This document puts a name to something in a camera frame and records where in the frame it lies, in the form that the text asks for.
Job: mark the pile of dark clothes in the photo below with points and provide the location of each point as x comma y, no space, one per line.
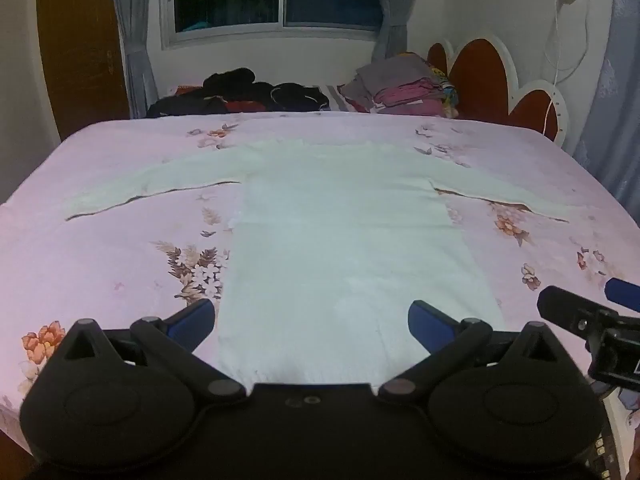
235,85

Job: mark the white knit sweater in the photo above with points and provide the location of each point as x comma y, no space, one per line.
350,235

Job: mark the stack of folded clothes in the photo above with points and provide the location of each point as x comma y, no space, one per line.
400,95

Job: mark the brown wooden door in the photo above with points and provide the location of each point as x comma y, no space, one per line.
75,60

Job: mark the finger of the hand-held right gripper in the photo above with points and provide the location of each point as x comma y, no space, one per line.
624,292
565,307

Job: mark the red and white headboard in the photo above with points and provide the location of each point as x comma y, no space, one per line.
485,80

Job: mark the grey curtain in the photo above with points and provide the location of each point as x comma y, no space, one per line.
395,10
135,35

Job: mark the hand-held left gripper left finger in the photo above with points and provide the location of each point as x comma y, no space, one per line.
192,316

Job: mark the striped cloth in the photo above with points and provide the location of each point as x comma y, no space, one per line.
335,100

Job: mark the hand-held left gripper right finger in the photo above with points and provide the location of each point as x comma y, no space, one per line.
427,322

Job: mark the pink floral bedsheet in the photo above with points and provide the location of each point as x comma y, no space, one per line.
100,260

